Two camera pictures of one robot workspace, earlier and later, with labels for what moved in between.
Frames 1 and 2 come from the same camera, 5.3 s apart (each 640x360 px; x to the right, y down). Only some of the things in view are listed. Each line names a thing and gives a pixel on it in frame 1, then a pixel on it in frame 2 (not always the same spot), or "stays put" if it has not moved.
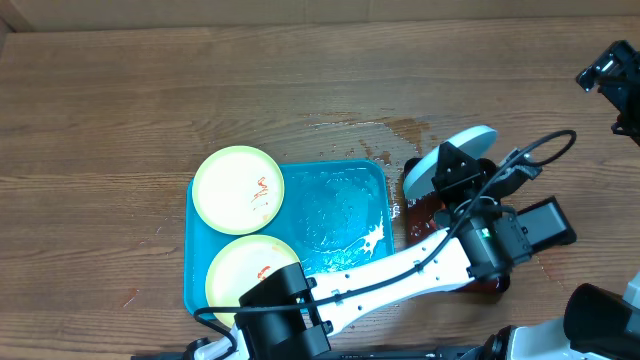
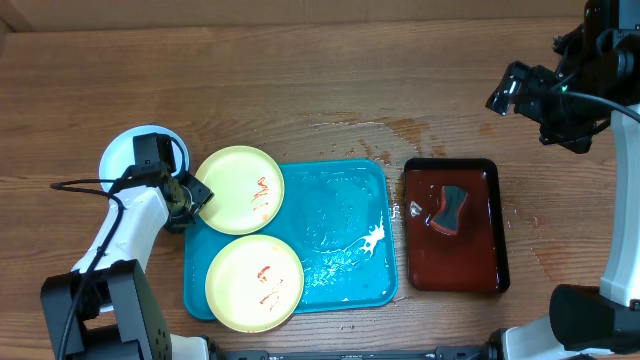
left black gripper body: [461, 188] -> [195, 194]
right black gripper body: [609, 70] -> [523, 93]
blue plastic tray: [335, 215] stays put
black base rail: [472, 353] stays put
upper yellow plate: [238, 190] stays put
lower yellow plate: [240, 266] stays put
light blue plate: [474, 143] -> [118, 154]
